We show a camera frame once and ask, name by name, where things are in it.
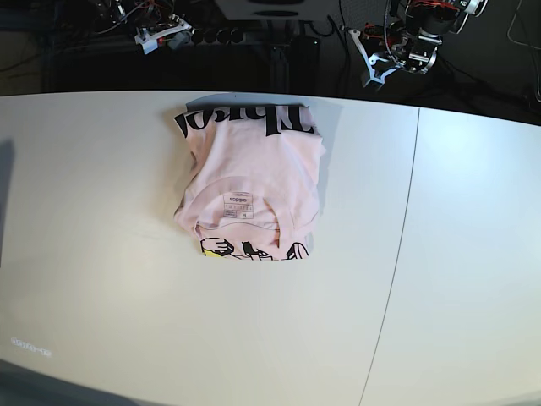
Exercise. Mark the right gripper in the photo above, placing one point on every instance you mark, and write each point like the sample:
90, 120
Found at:
155, 20

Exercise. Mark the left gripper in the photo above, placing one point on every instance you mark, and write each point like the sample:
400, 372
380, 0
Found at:
408, 44

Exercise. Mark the pink T-shirt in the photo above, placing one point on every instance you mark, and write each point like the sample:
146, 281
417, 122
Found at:
252, 193

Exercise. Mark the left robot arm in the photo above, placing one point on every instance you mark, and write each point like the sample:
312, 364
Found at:
454, 13

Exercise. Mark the black power strip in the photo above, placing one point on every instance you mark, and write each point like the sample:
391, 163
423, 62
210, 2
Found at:
196, 37

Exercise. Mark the black power adapter box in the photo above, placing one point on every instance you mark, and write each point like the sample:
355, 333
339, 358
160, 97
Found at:
304, 50

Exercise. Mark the aluminium table leg post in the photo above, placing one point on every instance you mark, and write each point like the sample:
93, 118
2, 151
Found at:
279, 70

